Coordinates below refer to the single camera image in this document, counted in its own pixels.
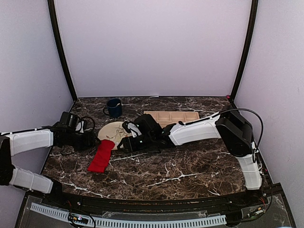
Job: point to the cream plate with bird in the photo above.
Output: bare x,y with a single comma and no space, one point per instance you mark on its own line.
113,132

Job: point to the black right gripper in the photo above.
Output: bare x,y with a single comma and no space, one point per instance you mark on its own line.
129,146

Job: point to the right black frame post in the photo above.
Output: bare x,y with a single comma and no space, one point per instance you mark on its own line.
245,52

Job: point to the white slotted cable duct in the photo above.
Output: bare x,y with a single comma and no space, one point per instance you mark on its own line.
127,220

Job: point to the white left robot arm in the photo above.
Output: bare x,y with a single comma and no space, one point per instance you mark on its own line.
12,144

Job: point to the small circuit board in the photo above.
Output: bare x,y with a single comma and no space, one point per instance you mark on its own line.
77,219

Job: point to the dark blue mug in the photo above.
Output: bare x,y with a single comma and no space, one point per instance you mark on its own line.
113,108

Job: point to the red sock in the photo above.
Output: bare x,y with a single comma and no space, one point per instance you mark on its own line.
102,157

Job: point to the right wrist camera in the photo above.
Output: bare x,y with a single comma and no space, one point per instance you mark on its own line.
131,127

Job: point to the wooden compartment tray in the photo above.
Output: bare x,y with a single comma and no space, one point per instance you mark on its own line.
168,117

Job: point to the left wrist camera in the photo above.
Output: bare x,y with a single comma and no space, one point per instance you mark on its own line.
69,120

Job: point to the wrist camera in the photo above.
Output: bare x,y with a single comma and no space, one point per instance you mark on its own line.
131,127
69,120

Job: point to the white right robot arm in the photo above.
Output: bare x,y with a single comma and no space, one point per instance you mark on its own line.
228,125

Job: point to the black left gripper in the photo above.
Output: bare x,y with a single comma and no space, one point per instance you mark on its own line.
89,141

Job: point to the left black frame post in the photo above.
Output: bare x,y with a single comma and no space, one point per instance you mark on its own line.
60,49

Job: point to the black frame post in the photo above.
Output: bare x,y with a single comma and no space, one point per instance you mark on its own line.
245,52
60,49

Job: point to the black front table rail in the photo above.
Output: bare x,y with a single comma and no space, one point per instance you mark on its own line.
171,196

